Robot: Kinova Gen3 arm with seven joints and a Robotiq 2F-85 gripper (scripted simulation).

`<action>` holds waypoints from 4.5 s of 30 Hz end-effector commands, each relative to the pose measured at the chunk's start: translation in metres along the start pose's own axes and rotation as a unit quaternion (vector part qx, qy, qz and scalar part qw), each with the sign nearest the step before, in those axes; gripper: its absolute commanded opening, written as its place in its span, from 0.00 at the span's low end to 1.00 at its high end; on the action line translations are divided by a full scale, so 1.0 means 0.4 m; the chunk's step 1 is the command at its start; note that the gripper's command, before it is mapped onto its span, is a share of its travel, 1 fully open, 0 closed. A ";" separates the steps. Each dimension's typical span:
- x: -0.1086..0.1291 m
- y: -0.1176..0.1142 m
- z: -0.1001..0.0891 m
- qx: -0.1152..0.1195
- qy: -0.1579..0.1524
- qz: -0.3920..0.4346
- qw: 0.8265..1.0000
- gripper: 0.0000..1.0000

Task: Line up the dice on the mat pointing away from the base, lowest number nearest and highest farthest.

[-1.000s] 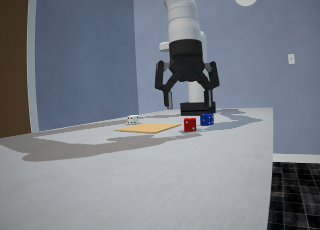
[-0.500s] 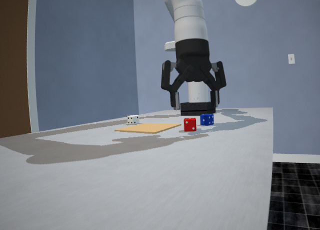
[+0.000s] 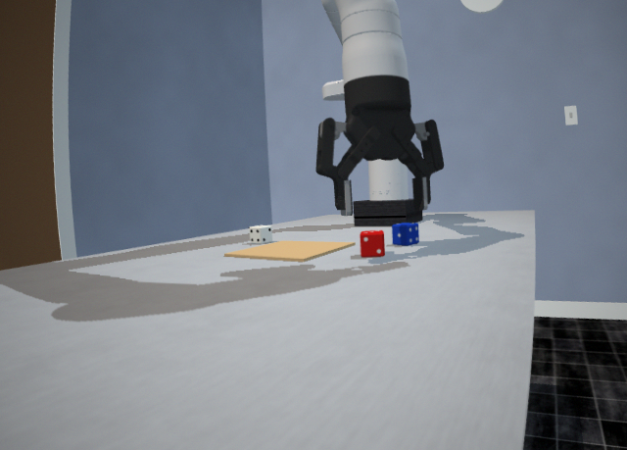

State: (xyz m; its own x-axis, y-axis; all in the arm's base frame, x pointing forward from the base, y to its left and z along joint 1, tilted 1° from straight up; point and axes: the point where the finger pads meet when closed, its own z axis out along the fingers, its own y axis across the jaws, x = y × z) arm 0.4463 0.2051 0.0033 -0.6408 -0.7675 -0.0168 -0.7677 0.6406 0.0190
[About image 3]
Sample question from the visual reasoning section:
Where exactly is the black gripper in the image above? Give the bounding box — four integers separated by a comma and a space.
315, 75, 444, 216

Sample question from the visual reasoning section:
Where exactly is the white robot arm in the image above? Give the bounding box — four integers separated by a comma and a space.
321, 0, 409, 201

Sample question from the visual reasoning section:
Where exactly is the white die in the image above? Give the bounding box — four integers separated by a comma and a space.
250, 225, 272, 244

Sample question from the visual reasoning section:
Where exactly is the blue die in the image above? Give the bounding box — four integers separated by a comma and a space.
392, 223, 419, 246

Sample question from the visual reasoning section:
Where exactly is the red die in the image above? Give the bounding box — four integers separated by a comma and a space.
360, 230, 385, 257

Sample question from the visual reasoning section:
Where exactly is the tan square mat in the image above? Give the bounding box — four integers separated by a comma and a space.
224, 241, 356, 262

